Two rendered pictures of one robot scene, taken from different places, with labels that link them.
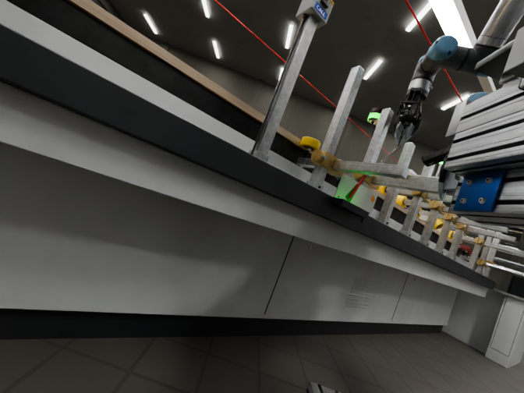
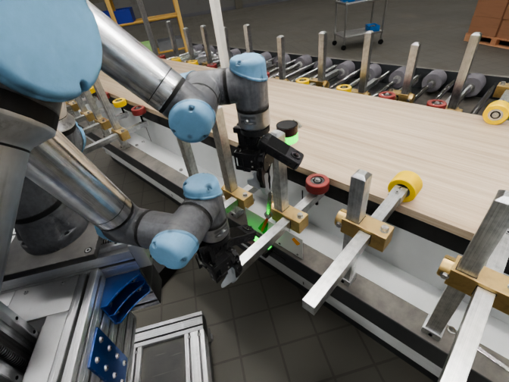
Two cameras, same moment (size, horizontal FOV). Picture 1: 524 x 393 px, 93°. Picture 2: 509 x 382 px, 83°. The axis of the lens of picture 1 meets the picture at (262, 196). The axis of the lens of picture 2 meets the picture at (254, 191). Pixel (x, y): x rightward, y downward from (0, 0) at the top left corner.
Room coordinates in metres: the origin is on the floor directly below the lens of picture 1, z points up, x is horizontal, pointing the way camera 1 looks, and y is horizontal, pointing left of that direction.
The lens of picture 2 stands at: (0.85, -1.05, 1.51)
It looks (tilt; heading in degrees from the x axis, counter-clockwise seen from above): 39 degrees down; 83
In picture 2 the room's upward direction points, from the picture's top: 8 degrees counter-clockwise
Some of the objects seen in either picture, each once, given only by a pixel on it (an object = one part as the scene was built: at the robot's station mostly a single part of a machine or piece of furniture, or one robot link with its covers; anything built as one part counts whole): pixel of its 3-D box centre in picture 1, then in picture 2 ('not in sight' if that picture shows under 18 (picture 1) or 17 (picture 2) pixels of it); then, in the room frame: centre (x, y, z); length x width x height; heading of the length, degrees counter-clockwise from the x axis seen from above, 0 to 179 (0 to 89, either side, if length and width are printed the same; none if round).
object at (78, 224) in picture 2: not in sight; (46, 217); (0.41, -0.45, 1.09); 0.15 x 0.15 x 0.10
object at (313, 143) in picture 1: (306, 152); not in sight; (1.01, -0.11, 0.85); 0.08 x 0.08 x 0.11
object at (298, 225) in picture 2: (366, 178); (287, 214); (1.03, -0.38, 0.85); 0.14 x 0.06 x 0.05; 125
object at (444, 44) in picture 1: (444, 55); (203, 92); (0.85, -0.42, 1.30); 0.11 x 0.11 x 0.08; 78
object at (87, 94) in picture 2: not in sight; (94, 107); (0.15, 0.86, 0.91); 0.04 x 0.04 x 0.48; 35
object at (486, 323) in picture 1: (447, 246); not in sight; (3.11, -2.43, 0.95); 1.65 x 0.70 x 1.90; 35
